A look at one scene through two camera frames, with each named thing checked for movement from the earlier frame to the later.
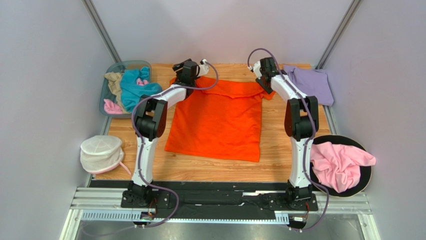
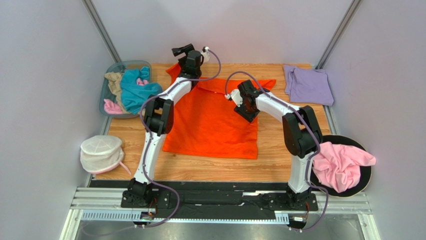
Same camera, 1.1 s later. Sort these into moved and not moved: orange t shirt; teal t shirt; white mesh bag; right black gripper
Moved: right black gripper
Not moved: teal t shirt; white mesh bag; orange t shirt
